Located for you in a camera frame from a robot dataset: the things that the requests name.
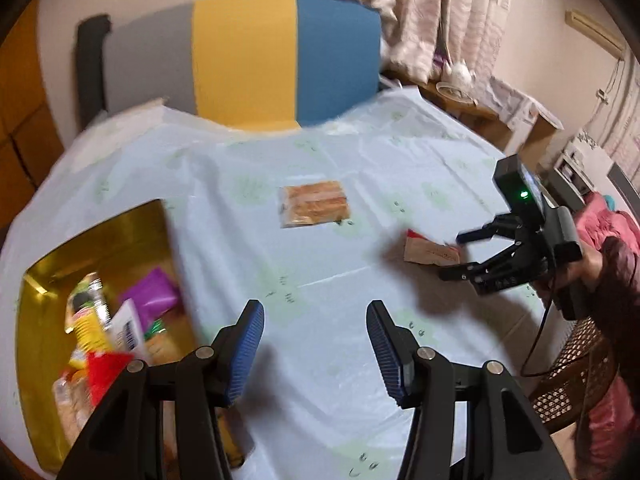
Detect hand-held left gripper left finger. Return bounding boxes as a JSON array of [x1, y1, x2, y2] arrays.
[[57, 300, 266, 480]]

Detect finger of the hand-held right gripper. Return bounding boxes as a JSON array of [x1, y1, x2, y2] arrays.
[[438, 245, 526, 282], [456, 214, 523, 246]]

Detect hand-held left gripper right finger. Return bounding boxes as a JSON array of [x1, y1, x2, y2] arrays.
[[366, 301, 573, 480]]

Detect oat bar packet red ends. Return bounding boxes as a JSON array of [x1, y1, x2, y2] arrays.
[[403, 229, 462, 266]]

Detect green edged biscuit packet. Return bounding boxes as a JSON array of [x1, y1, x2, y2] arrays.
[[144, 319, 193, 361]]

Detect purple snack packet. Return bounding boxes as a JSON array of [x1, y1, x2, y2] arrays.
[[121, 266, 182, 323]]

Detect long white brown snack packet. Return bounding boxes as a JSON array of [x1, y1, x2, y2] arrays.
[[106, 299, 147, 358]]

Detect red snack packet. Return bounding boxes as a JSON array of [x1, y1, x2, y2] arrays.
[[86, 351, 135, 408]]

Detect yellow snack packet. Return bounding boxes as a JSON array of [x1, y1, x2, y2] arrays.
[[67, 307, 113, 361]]

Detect clear brown biscuit packet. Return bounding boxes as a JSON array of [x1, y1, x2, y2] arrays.
[[279, 181, 349, 229]]

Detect clear orange-edged snack packet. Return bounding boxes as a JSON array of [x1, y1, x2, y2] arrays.
[[51, 367, 96, 443]]

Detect maroon box with gold interior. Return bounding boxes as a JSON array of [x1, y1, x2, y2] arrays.
[[14, 199, 256, 476]]

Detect person's right forearm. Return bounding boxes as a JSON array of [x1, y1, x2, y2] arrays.
[[595, 235, 640, 361]]

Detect person's right hand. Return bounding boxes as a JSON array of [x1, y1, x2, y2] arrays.
[[575, 246, 608, 293]]

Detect pink cloth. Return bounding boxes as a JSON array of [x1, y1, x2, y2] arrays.
[[572, 192, 640, 256]]

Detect grey appliance stack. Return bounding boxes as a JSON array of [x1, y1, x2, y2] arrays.
[[542, 130, 640, 206]]

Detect wooden side table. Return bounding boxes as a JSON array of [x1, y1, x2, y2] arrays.
[[385, 72, 511, 153]]

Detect cloth covered side shelf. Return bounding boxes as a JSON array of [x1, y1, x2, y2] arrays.
[[487, 76, 565, 161]]

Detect white plate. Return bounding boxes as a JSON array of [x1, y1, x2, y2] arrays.
[[436, 81, 476, 103]]

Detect wicker chair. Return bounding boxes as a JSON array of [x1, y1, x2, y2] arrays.
[[530, 317, 621, 433]]

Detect white teapot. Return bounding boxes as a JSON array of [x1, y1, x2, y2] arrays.
[[442, 60, 473, 86]]

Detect beige patterned curtain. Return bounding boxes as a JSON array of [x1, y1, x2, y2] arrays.
[[335, 0, 521, 83]]

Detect grey yellow blue chair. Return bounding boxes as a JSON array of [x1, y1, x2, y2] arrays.
[[76, 0, 383, 131]]

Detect orange wooden wardrobe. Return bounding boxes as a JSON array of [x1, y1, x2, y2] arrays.
[[0, 0, 66, 241]]

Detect black cable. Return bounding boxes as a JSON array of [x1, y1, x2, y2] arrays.
[[519, 287, 557, 378]]

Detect wall air conditioner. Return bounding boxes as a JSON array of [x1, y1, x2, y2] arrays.
[[565, 9, 628, 53]]

